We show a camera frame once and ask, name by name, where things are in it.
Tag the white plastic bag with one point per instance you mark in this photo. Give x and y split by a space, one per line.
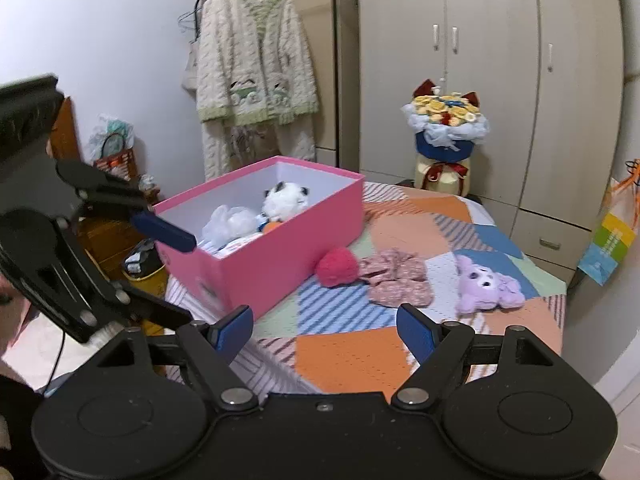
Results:
112 132

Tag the white wet wipes packet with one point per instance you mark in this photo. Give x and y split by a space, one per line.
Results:
240 244

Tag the cream knit pants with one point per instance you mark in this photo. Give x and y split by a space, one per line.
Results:
260 150

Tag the person's left hand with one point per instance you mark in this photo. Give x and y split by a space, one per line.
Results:
11 320

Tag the colourful paper gift bag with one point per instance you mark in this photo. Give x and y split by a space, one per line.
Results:
610 240

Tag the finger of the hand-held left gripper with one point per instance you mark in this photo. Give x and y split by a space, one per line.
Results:
155 307
162 230

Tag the patchwork blanket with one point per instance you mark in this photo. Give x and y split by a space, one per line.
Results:
350 360

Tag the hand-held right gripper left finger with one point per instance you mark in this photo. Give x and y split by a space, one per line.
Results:
232 332

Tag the flower bouquet in blue wrap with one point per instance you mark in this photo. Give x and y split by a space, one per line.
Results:
445 145

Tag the pink fluffy plush ball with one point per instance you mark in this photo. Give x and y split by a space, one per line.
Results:
337 267

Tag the wooden bedside cabinet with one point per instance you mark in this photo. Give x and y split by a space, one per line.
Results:
100 240

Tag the yellow basket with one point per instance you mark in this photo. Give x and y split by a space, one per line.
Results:
145 272

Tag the beige wardrobe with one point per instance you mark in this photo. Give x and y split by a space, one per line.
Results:
500 110

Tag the pink floral cloth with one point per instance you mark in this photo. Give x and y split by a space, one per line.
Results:
400 285

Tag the small orange soft toy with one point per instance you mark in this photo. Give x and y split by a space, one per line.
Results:
272 226

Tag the pink cardboard box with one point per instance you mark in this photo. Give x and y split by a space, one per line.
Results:
280 260

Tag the cream and green knit cardigan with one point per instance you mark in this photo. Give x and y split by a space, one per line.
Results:
255 60

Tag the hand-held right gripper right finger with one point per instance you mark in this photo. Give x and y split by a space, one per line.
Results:
415 332

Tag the person's dark clothing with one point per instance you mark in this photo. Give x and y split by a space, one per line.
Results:
17 430

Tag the white and brown plush toy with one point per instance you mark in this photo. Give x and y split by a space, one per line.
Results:
282 202

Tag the purple plush toy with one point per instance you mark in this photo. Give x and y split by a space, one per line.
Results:
480 285

